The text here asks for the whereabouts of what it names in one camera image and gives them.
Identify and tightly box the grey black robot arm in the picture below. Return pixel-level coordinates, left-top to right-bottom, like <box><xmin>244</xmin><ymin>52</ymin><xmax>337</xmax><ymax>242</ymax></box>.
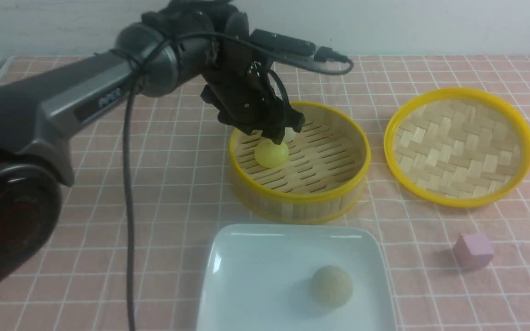
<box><xmin>0</xmin><ymin>0</ymin><xmax>305</xmax><ymax>282</ymax></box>

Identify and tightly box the white square plate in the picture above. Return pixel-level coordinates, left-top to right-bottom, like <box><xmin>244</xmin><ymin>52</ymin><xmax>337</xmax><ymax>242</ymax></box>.
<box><xmin>197</xmin><ymin>224</ymin><xmax>398</xmax><ymax>331</ymax></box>

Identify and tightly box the pale yellow steamed bun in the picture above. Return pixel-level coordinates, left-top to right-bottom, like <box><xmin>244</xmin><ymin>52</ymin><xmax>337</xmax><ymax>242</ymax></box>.
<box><xmin>254</xmin><ymin>139</ymin><xmax>289</xmax><ymax>168</ymax></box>

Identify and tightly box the woven bamboo steamer lid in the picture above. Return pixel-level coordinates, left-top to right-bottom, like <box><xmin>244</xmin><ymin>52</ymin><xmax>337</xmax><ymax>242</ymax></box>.
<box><xmin>383</xmin><ymin>88</ymin><xmax>530</xmax><ymax>209</ymax></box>

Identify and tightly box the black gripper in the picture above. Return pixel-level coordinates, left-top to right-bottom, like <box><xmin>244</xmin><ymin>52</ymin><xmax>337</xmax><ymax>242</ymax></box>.
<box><xmin>200</xmin><ymin>39</ymin><xmax>305</xmax><ymax>141</ymax></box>

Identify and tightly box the grey-beige steamed bun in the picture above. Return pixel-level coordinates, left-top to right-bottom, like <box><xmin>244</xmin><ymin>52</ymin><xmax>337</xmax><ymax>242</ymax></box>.
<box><xmin>311</xmin><ymin>265</ymin><xmax>354</xmax><ymax>309</ymax></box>

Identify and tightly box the pink checkered tablecloth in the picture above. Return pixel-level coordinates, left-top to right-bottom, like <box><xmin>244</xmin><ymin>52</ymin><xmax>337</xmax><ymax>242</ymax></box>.
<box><xmin>0</xmin><ymin>55</ymin><xmax>530</xmax><ymax>331</ymax></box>

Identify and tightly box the bamboo steamer basket yellow rim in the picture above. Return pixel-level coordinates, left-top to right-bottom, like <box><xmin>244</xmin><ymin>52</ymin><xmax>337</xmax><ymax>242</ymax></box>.
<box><xmin>228</xmin><ymin>101</ymin><xmax>371</xmax><ymax>224</ymax></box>

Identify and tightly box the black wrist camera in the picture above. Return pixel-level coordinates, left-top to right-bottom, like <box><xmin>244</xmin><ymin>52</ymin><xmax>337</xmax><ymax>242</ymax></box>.
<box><xmin>249</xmin><ymin>29</ymin><xmax>351</xmax><ymax>63</ymax></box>

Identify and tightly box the pink wooden cube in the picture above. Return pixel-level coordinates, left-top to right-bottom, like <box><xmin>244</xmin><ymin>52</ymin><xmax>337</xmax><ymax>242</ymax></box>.
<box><xmin>452</xmin><ymin>233</ymin><xmax>495</xmax><ymax>270</ymax></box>

